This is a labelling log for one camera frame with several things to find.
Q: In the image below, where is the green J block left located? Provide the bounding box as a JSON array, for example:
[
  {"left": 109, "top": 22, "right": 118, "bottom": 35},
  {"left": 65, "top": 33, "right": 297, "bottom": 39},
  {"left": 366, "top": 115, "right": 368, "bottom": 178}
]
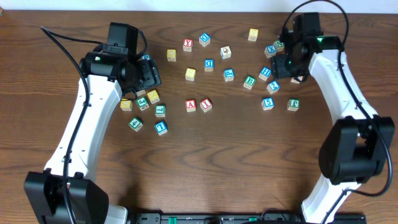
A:
[{"left": 136, "top": 96, "right": 149, "bottom": 111}]

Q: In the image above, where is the blue D block top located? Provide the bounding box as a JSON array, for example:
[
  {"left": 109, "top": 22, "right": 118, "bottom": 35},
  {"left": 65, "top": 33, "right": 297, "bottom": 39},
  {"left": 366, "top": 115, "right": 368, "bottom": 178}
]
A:
[{"left": 199, "top": 32, "right": 211, "bottom": 47}]

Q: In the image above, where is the red Y block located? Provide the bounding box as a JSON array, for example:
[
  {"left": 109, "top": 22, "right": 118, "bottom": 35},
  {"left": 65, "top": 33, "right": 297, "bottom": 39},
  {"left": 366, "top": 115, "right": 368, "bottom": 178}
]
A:
[{"left": 183, "top": 39, "right": 193, "bottom": 52}]

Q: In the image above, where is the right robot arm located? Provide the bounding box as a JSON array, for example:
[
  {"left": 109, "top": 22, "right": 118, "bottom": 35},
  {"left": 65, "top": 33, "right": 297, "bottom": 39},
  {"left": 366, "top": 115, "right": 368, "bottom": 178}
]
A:
[{"left": 272, "top": 34, "right": 395, "bottom": 223}]

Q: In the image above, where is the green j block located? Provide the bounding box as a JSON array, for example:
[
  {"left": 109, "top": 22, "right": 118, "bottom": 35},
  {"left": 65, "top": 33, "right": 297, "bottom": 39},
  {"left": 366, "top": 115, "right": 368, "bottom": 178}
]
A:
[
  {"left": 136, "top": 96, "right": 149, "bottom": 111},
  {"left": 287, "top": 98, "right": 300, "bottom": 111}
]

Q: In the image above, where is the blue L block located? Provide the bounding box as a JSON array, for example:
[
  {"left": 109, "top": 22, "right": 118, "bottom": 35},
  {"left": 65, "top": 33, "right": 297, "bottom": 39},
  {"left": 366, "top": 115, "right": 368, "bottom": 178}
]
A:
[{"left": 154, "top": 121, "right": 168, "bottom": 136}]

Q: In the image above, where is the blue p block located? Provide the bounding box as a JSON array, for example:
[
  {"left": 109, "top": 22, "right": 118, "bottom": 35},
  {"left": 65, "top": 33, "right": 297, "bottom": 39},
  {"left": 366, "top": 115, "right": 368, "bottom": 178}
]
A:
[
  {"left": 223, "top": 68, "right": 235, "bottom": 82},
  {"left": 141, "top": 55, "right": 152, "bottom": 60}
]

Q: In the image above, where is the red A block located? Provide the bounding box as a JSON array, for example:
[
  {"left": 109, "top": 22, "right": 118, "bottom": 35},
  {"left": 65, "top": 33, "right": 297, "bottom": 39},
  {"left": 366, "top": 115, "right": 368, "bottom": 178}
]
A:
[{"left": 185, "top": 100, "right": 197, "bottom": 112}]

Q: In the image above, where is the white picture block centre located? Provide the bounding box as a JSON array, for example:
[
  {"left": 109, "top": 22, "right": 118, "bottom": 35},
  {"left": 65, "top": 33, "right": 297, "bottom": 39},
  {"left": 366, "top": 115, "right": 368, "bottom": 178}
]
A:
[{"left": 220, "top": 46, "right": 232, "bottom": 60}]

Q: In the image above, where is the blue d block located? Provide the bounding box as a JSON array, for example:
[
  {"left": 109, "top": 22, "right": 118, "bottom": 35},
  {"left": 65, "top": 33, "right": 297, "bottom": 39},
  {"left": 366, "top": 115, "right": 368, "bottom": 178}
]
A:
[
  {"left": 199, "top": 32, "right": 211, "bottom": 47},
  {"left": 204, "top": 59, "right": 214, "bottom": 72}
]

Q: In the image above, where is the green R block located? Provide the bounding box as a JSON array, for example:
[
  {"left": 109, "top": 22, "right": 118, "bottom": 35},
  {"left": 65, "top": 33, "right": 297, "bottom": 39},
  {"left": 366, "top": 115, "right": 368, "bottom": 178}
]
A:
[{"left": 136, "top": 90, "right": 146, "bottom": 96}]

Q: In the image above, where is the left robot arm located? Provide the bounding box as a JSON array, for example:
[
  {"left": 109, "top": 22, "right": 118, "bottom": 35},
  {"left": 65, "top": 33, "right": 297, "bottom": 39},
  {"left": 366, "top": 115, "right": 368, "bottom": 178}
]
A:
[{"left": 24, "top": 52, "right": 161, "bottom": 223}]

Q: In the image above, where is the right black cable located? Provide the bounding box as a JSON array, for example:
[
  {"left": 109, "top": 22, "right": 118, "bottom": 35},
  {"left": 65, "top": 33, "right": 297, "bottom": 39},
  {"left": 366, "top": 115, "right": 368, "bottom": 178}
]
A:
[{"left": 280, "top": 0, "right": 394, "bottom": 224}]

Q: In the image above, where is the blue H block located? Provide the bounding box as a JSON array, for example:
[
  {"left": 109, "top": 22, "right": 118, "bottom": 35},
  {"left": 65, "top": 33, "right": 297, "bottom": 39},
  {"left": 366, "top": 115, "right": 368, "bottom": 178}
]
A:
[{"left": 259, "top": 67, "right": 272, "bottom": 81}]

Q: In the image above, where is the green J block right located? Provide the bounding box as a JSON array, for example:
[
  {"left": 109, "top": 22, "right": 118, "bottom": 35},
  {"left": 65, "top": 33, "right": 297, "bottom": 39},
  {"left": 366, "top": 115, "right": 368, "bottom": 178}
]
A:
[{"left": 287, "top": 98, "right": 300, "bottom": 111}]

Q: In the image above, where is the black cable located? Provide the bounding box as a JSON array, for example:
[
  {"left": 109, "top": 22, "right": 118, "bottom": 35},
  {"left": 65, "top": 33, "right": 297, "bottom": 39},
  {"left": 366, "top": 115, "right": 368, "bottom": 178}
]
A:
[
  {"left": 280, "top": 0, "right": 394, "bottom": 224},
  {"left": 40, "top": 26, "right": 149, "bottom": 224}
]

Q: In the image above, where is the blue P block centre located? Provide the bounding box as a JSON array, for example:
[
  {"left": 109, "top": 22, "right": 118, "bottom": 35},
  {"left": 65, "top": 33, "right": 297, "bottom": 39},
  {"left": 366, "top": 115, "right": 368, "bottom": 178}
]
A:
[{"left": 223, "top": 68, "right": 235, "bottom": 82}]

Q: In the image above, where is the green N block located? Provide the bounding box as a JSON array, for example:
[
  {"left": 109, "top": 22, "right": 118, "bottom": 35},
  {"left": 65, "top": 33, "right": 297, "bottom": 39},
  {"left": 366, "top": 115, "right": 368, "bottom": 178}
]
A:
[{"left": 274, "top": 40, "right": 285, "bottom": 52}]

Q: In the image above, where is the yellow block left middle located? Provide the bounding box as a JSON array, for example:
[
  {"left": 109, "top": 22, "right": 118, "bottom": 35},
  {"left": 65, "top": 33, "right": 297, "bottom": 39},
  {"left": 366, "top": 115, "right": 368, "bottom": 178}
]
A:
[{"left": 147, "top": 90, "right": 160, "bottom": 104}]

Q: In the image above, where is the blue P block left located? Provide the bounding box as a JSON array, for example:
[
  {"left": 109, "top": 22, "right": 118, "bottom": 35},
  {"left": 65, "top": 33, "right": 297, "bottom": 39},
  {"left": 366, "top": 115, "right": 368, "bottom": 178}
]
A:
[{"left": 141, "top": 55, "right": 152, "bottom": 60}]

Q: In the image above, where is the left black cable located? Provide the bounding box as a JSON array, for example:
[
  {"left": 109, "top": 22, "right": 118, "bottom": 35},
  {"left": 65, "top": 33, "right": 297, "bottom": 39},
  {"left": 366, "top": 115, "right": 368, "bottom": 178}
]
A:
[{"left": 40, "top": 26, "right": 149, "bottom": 224}]

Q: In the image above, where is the blue X block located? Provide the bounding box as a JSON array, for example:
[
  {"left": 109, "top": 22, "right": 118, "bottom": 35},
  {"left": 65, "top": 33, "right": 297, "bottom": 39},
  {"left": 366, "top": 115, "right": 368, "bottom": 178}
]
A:
[{"left": 264, "top": 44, "right": 277, "bottom": 58}]

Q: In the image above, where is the yellow block top centre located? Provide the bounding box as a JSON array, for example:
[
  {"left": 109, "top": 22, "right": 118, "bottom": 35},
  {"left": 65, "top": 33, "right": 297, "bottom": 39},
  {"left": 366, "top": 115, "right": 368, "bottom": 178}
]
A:
[{"left": 167, "top": 49, "right": 177, "bottom": 62}]

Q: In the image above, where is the blue 5 block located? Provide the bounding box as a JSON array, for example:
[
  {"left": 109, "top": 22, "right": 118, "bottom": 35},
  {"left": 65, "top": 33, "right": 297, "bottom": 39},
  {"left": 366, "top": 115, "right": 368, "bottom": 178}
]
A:
[{"left": 261, "top": 97, "right": 274, "bottom": 111}]

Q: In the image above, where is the yellow block lower left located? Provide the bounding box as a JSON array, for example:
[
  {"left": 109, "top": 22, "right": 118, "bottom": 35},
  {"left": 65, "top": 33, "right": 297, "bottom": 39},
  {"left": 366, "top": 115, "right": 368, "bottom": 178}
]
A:
[{"left": 120, "top": 99, "right": 132, "bottom": 111}]

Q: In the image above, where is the red I block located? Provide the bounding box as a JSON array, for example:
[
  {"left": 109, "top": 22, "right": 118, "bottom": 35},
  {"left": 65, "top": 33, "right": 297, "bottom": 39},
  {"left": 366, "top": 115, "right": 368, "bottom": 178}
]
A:
[{"left": 200, "top": 98, "right": 213, "bottom": 113}]

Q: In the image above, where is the green 7 block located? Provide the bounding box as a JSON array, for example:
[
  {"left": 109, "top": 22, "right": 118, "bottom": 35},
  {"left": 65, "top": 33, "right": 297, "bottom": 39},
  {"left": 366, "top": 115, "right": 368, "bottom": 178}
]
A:
[{"left": 155, "top": 105, "right": 166, "bottom": 118}]

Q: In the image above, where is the white block right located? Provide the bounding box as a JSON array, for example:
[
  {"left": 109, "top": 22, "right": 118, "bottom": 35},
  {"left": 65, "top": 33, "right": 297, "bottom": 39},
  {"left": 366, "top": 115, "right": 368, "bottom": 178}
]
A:
[{"left": 290, "top": 77, "right": 303, "bottom": 84}]

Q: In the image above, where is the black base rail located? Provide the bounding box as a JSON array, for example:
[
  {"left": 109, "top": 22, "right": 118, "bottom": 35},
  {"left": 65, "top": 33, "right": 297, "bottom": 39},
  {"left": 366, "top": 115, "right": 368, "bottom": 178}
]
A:
[{"left": 128, "top": 211, "right": 306, "bottom": 224}]

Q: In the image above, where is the yellow block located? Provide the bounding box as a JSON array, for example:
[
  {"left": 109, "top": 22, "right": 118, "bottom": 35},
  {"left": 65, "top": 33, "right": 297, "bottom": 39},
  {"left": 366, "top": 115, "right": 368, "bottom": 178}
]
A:
[
  {"left": 147, "top": 90, "right": 160, "bottom": 104},
  {"left": 120, "top": 99, "right": 132, "bottom": 111},
  {"left": 248, "top": 28, "right": 259, "bottom": 42},
  {"left": 167, "top": 49, "right": 177, "bottom": 62},
  {"left": 185, "top": 68, "right": 196, "bottom": 82}
]

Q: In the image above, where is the yellow block top right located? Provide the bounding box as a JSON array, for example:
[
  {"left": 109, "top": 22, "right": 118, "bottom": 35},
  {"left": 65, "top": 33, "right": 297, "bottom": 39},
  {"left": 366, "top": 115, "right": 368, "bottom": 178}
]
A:
[{"left": 248, "top": 28, "right": 259, "bottom": 42}]

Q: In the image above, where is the green B block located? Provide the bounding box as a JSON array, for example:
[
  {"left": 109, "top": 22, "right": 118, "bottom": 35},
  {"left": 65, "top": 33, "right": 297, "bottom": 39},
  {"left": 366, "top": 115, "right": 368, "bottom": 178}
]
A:
[{"left": 243, "top": 75, "right": 256, "bottom": 90}]

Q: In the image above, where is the blue D block middle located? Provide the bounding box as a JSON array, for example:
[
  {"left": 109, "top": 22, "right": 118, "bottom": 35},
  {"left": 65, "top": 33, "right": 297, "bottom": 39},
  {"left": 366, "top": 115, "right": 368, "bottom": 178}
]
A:
[{"left": 204, "top": 59, "right": 214, "bottom": 72}]

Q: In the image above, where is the blue 2 block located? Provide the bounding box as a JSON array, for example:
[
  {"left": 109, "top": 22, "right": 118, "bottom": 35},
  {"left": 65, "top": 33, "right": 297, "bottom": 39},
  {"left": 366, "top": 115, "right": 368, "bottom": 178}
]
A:
[{"left": 267, "top": 80, "right": 280, "bottom": 94}]

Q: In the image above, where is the green 4 block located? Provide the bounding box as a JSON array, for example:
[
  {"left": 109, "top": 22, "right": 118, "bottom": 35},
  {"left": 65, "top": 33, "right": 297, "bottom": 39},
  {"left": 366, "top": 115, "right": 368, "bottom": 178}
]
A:
[{"left": 128, "top": 117, "right": 143, "bottom": 132}]

